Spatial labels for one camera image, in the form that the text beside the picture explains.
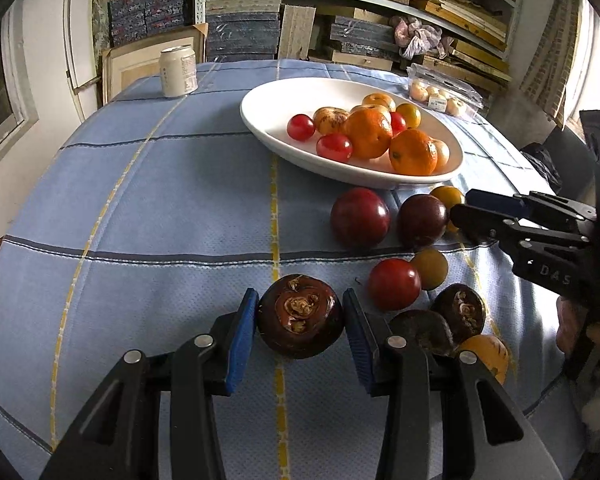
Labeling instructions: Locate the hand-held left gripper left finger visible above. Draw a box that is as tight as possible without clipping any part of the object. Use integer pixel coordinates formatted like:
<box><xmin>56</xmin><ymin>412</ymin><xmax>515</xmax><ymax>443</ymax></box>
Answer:
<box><xmin>39</xmin><ymin>287</ymin><xmax>260</xmax><ymax>480</ymax></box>

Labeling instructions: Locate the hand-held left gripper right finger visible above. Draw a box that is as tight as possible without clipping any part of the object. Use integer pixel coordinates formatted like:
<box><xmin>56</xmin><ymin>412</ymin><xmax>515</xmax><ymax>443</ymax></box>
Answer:
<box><xmin>342</xmin><ymin>287</ymin><xmax>566</xmax><ymax>480</ymax></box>

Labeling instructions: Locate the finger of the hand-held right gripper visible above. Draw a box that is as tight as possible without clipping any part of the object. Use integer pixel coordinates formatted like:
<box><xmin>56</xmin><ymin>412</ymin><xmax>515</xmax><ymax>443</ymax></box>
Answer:
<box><xmin>449</xmin><ymin>203</ymin><xmax>593</xmax><ymax>261</ymax></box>
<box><xmin>466</xmin><ymin>189</ymin><xmax>598</xmax><ymax>226</ymax></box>

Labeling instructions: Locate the dark brown water chestnut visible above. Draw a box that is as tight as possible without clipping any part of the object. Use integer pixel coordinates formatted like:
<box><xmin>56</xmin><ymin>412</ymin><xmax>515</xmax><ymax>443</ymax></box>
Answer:
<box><xmin>257</xmin><ymin>274</ymin><xmax>345</xmax><ymax>360</ymax></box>
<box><xmin>431</xmin><ymin>283</ymin><xmax>487</xmax><ymax>345</ymax></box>
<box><xmin>387</xmin><ymin>309</ymin><xmax>456</xmax><ymax>358</ymax></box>

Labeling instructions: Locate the white oval plate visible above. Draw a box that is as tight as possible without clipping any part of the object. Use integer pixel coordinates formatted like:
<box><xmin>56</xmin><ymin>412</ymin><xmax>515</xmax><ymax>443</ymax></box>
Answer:
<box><xmin>240</xmin><ymin>77</ymin><xmax>464</xmax><ymax>191</ymax></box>

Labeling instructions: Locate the person's right hand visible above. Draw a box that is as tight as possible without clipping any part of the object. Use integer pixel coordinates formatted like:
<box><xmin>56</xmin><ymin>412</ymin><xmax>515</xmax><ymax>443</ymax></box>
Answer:
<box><xmin>555</xmin><ymin>299</ymin><xmax>587</xmax><ymax>356</ymax></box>

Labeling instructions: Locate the purple passion fruit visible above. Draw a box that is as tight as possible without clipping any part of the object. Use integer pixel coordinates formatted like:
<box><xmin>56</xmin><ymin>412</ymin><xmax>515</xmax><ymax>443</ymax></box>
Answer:
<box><xmin>396</xmin><ymin>194</ymin><xmax>449</xmax><ymax>250</ymax></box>
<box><xmin>330</xmin><ymin>187</ymin><xmax>392</xmax><ymax>249</ymax></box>

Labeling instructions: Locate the dark cloth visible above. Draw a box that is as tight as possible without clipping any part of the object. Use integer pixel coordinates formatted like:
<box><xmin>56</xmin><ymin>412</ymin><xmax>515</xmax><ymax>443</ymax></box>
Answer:
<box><xmin>522</xmin><ymin>142</ymin><xmax>563</xmax><ymax>193</ymax></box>

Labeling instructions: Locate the dark chair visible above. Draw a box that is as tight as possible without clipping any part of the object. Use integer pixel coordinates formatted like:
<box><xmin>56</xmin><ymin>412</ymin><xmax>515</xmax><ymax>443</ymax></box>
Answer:
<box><xmin>520</xmin><ymin>125</ymin><xmax>588</xmax><ymax>196</ymax></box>

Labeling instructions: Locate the clear plastic fruit package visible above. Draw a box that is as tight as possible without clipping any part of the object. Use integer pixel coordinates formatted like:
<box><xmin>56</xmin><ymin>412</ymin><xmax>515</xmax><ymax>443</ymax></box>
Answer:
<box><xmin>406</xmin><ymin>63</ymin><xmax>485</xmax><ymax>122</ymax></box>

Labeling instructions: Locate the bright window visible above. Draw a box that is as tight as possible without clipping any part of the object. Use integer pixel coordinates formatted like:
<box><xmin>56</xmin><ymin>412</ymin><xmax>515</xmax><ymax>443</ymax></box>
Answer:
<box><xmin>562</xmin><ymin>0</ymin><xmax>600</xmax><ymax>126</ymax></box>

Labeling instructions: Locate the blue checked tablecloth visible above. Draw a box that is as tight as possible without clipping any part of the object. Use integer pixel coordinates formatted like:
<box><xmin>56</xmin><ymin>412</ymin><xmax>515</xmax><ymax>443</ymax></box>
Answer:
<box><xmin>0</xmin><ymin>58</ymin><xmax>588</xmax><ymax>480</ymax></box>

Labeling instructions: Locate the beige patterned curtain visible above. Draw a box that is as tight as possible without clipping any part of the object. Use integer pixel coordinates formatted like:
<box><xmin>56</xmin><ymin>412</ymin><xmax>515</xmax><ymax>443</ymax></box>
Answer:
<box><xmin>519</xmin><ymin>0</ymin><xmax>583</xmax><ymax>126</ymax></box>

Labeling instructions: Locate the pink cloth bundle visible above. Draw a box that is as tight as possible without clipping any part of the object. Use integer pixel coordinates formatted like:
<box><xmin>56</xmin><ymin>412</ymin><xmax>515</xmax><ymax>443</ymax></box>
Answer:
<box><xmin>390</xmin><ymin>16</ymin><xmax>457</xmax><ymax>60</ymax></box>

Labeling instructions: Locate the grey wooden plank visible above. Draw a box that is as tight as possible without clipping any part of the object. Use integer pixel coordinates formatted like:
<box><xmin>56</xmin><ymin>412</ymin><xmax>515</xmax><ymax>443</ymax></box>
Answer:
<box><xmin>279</xmin><ymin>5</ymin><xmax>317</xmax><ymax>61</ymax></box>

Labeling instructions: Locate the white drink can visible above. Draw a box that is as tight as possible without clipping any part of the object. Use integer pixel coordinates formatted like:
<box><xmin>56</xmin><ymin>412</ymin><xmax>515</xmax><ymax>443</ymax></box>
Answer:
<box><xmin>159</xmin><ymin>45</ymin><xmax>199</xmax><ymax>98</ymax></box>

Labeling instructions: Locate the wooden framed board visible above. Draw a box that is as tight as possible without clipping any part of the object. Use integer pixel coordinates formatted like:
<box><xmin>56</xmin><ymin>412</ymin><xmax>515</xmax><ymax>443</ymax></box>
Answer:
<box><xmin>101</xmin><ymin>24</ymin><xmax>208</xmax><ymax>103</ymax></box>

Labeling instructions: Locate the white door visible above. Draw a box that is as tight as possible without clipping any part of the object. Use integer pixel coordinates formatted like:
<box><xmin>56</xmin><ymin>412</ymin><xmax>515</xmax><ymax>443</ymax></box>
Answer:
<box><xmin>62</xmin><ymin>0</ymin><xmax>98</xmax><ymax>123</ymax></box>

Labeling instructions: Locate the white framed window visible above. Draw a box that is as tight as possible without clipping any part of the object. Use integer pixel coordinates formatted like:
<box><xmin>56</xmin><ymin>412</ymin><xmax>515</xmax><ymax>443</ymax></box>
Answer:
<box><xmin>0</xmin><ymin>5</ymin><xmax>38</xmax><ymax>186</ymax></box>

